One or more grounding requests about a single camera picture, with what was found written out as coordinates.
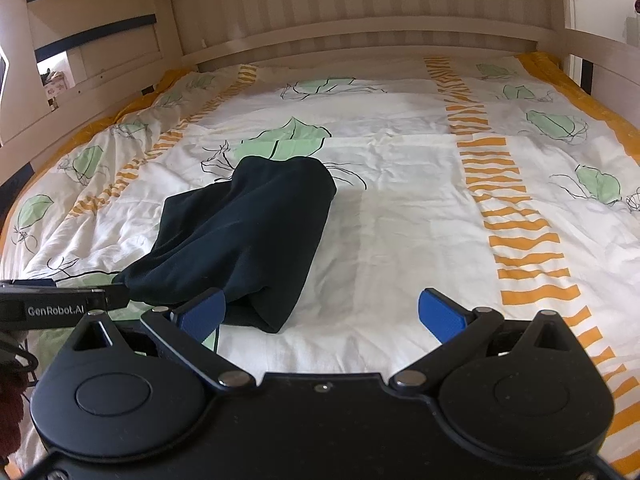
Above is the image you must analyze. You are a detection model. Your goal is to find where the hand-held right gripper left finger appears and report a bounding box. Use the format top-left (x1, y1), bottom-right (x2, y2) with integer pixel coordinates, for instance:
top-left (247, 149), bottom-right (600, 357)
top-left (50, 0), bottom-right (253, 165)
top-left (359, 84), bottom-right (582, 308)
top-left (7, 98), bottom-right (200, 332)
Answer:
top-left (59, 287), bottom-right (251, 392)

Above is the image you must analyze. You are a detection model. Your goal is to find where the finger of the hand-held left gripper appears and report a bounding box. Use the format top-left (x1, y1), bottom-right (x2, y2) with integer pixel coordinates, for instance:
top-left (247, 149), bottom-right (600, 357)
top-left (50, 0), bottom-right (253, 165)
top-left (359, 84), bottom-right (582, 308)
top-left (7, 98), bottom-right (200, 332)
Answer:
top-left (100, 282), bottom-right (130, 310)

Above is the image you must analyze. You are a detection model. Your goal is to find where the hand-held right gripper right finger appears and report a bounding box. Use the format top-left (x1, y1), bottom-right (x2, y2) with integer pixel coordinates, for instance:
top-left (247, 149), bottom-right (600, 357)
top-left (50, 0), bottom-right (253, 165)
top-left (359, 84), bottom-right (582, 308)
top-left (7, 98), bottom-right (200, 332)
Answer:
top-left (390, 288), bottom-right (585, 392)

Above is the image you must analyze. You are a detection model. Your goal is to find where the dark navy hoodie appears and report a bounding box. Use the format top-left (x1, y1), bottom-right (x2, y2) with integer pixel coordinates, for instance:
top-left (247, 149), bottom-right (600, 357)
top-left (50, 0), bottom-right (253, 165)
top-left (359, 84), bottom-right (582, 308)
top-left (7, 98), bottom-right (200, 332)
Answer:
top-left (114, 156), bottom-right (337, 335)

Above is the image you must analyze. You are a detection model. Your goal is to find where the person's left forearm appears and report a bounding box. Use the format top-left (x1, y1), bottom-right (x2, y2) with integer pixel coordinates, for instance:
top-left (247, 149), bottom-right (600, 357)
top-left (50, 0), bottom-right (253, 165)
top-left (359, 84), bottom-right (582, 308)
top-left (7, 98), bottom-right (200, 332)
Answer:
top-left (0, 372), bottom-right (27, 461)

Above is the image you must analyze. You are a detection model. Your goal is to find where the leaf print white duvet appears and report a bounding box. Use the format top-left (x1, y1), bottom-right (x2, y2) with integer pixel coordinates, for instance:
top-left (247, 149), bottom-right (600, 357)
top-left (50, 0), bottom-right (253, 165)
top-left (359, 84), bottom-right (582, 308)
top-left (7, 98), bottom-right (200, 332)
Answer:
top-left (0, 55), bottom-right (640, 480)

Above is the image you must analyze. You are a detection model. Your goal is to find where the yellow bed sheet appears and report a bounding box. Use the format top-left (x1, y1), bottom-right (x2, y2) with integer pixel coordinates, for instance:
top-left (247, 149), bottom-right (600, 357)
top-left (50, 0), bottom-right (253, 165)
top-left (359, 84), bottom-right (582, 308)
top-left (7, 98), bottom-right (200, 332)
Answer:
top-left (0, 51), bottom-right (640, 261)

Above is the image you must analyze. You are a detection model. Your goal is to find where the black cable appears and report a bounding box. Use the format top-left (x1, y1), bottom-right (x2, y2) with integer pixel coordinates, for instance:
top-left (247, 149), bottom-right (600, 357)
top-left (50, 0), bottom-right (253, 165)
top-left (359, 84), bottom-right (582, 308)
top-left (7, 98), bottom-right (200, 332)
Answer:
top-left (0, 332), bottom-right (40, 387)

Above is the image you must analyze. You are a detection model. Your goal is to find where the pale wooden bed frame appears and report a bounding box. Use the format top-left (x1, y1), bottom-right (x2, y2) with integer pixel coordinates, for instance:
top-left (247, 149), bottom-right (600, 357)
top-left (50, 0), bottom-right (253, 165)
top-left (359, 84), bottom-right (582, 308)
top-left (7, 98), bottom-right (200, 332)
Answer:
top-left (0, 0), bottom-right (640, 186)

